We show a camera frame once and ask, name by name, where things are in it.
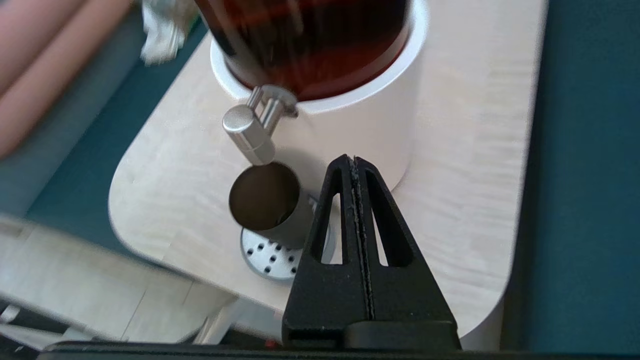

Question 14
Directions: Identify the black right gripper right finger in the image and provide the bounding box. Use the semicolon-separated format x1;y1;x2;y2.
354;156;458;327

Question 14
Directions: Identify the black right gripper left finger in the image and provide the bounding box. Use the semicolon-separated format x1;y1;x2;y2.
281;154;375;349

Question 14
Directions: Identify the black tapered cup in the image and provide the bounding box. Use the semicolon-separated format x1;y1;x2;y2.
228;161;316;250

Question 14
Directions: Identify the silver dispenser tap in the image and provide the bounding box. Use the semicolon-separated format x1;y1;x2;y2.
222;84;299;166

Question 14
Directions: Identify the large blue-grey drip tray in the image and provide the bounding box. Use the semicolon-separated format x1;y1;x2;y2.
240;195;333;281

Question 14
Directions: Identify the large tea drink dispenser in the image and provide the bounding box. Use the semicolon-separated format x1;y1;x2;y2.
192;0;430;193

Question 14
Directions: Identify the dark teal seat cushion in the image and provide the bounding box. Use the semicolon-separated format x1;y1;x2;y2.
25;20;208;261
500;0;640;353

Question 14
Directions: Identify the grey-blue ribbed bench backrest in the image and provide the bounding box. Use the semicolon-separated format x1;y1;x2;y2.
0;10;146;216

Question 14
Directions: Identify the white crumpled tissue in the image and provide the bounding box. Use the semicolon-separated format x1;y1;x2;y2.
140;0;198;66

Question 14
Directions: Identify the salmon pink bolster cushion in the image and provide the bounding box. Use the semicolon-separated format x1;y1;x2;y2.
0;0;83;96
0;0;135;158

